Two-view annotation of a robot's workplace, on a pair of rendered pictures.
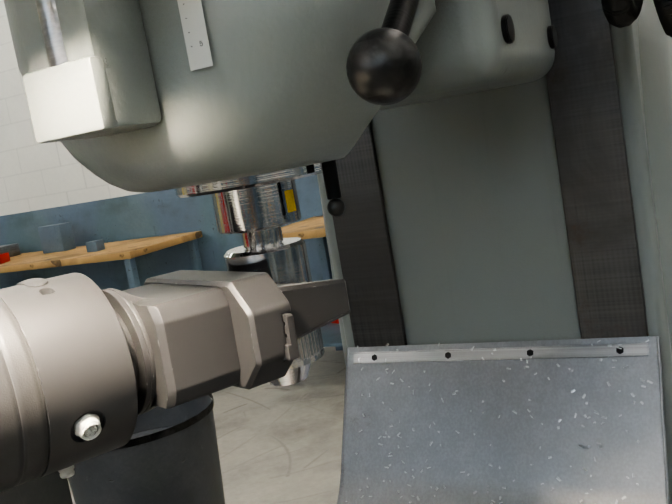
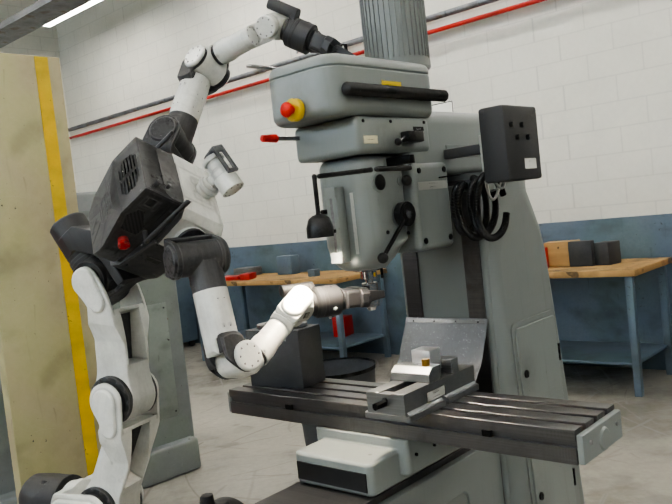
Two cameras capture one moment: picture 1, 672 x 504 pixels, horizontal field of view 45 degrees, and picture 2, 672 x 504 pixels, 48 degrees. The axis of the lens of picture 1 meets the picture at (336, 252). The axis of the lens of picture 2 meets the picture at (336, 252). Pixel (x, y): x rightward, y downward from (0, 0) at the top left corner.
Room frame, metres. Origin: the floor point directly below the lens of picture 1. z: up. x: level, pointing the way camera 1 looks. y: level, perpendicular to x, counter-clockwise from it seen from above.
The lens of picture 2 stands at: (-1.66, -0.39, 1.48)
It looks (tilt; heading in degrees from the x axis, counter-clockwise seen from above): 3 degrees down; 14
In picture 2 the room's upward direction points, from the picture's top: 6 degrees counter-clockwise
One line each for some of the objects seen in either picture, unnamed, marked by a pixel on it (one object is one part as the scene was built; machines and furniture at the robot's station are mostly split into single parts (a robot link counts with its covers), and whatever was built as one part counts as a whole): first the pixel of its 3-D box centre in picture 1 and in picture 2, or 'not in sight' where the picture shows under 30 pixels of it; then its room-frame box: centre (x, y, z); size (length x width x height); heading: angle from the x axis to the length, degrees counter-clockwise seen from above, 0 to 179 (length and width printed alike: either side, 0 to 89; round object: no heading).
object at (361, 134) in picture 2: not in sight; (363, 140); (0.49, 0.02, 1.68); 0.34 x 0.24 x 0.10; 152
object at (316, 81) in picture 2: not in sight; (352, 95); (0.47, 0.03, 1.81); 0.47 x 0.26 x 0.16; 152
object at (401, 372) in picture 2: not in sight; (415, 372); (0.32, -0.09, 1.03); 0.12 x 0.06 x 0.04; 63
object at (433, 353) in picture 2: not in sight; (426, 359); (0.37, -0.11, 1.05); 0.06 x 0.05 x 0.06; 63
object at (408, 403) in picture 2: not in sight; (422, 382); (0.35, -0.10, 0.99); 0.35 x 0.15 x 0.11; 153
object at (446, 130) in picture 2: not in sight; (450, 146); (0.90, -0.20, 1.66); 0.80 x 0.23 x 0.20; 152
